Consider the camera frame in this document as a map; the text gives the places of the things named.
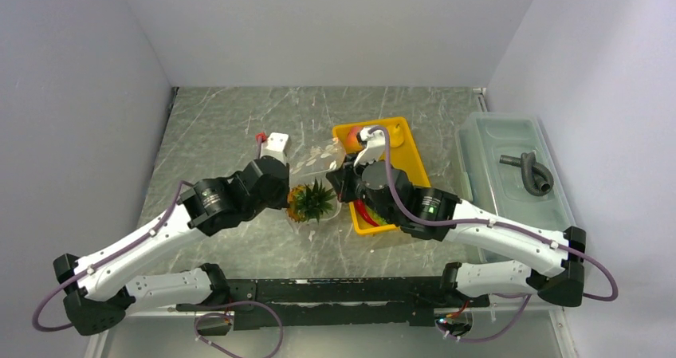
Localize orange toy pineapple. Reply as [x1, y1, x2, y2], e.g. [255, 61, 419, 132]
[285, 179, 336, 223]

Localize clear dotted zip top bag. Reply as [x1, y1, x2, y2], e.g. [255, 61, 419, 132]
[286, 137, 346, 232]

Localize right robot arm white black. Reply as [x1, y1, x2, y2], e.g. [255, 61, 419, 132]
[326, 161, 586, 307]

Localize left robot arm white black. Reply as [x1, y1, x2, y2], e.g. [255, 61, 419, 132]
[53, 156, 289, 336]

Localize red toy chili pepper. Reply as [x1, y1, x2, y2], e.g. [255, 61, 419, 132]
[353, 200, 379, 227]

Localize green toy grapes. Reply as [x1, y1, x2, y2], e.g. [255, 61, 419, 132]
[369, 218, 387, 226]

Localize yellow plastic tray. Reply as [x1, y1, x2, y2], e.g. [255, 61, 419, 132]
[332, 116, 430, 236]

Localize toy peach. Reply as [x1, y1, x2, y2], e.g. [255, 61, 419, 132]
[344, 126, 363, 153]

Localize yellow toy pear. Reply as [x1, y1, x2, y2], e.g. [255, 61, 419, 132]
[386, 123, 405, 148]

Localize clear plastic storage box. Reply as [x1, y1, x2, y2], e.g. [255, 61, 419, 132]
[454, 112, 576, 231]

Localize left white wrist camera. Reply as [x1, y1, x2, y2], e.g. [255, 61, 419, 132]
[255, 132, 290, 163]

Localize black base frame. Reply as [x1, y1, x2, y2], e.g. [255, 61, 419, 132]
[174, 276, 492, 331]

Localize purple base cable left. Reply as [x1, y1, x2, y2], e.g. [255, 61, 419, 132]
[193, 298, 284, 358]

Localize grey corrugated hose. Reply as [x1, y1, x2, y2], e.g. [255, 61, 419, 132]
[498, 151, 555, 198]

